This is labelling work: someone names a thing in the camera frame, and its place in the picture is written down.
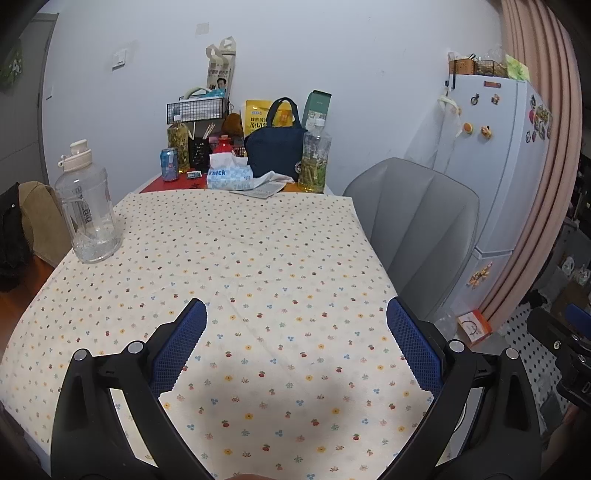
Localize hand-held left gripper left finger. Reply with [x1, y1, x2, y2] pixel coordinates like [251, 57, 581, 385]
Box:
[50, 298, 218, 480]

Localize black jacket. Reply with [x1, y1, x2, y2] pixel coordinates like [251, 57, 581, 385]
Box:
[0, 182, 35, 291]

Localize navy tote bag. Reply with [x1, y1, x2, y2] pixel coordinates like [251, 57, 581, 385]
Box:
[245, 98, 308, 182]

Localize small bottle yellow contents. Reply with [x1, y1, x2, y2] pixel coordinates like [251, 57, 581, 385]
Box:
[167, 115, 191, 174]

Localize large clear water jug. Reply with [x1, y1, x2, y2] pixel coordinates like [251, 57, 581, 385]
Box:
[54, 140, 123, 265]

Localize grey upholstered chair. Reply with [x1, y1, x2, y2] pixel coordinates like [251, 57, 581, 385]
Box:
[342, 158, 481, 324]

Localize green carton box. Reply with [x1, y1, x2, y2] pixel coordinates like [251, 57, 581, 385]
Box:
[300, 91, 332, 139]

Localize black pen holder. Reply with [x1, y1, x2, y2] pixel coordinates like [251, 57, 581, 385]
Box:
[189, 136, 213, 169]

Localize white hanging bag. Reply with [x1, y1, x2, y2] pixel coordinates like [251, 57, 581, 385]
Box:
[431, 95, 462, 171]

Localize clear plastic bag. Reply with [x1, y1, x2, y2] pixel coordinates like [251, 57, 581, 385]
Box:
[431, 309, 458, 342]

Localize white refrigerator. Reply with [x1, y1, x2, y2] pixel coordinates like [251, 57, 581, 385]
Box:
[406, 74, 552, 324]

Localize pink curtain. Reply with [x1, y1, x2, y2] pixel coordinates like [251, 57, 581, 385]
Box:
[480, 0, 583, 324]

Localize red table mat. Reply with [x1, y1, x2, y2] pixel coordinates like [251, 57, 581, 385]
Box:
[139, 174, 208, 193]

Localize brown cardboard box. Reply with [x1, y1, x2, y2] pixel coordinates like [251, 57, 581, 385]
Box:
[551, 281, 591, 319]

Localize cluster of colourful fridge magnets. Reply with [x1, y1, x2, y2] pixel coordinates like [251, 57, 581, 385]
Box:
[526, 95, 552, 141]

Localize cluster of yellow fridge magnets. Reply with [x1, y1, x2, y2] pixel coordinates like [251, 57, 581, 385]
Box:
[467, 262, 494, 288]

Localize grey white cloth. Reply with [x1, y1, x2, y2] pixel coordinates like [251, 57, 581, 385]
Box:
[235, 171, 289, 199]

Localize orange white box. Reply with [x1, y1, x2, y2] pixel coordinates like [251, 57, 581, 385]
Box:
[457, 311, 494, 347]

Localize blue soda can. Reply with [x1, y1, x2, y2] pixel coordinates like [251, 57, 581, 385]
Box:
[160, 148, 180, 182]

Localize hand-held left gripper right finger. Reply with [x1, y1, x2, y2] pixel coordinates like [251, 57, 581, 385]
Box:
[379, 296, 542, 480]

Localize green wall picture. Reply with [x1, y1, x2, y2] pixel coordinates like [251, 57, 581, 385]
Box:
[0, 41, 24, 88]

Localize large clear bottle green contents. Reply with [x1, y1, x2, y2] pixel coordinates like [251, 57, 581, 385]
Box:
[298, 117, 332, 193]

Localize yellow snack packet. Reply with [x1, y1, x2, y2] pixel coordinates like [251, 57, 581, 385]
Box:
[245, 99, 296, 134]

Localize grey door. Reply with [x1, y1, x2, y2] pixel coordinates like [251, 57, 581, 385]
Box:
[0, 14, 58, 195]

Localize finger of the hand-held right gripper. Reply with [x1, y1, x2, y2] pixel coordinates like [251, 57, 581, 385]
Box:
[567, 304, 591, 349]
[527, 307, 585, 371]

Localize blue tissue box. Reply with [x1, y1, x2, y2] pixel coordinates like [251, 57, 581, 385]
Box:
[206, 154, 254, 191]

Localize printed white paper bag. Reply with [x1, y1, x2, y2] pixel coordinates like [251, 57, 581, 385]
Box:
[205, 38, 237, 100]

